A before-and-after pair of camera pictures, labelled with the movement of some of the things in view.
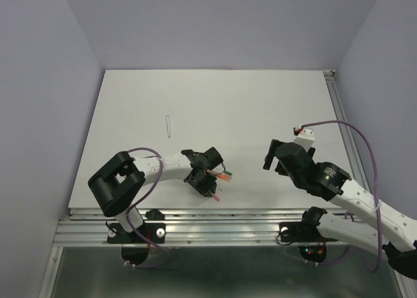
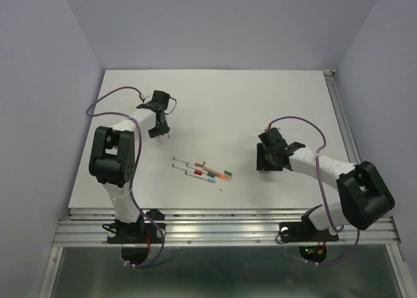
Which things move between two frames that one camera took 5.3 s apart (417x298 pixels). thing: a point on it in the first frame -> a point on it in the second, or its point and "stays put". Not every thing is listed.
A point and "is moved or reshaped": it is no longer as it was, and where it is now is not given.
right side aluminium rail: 333,85 stays put
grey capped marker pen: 168,126 is moved or reshaped
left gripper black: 208,187 -> 164,129
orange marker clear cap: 225,177 stays put
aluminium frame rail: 89,227 stays put
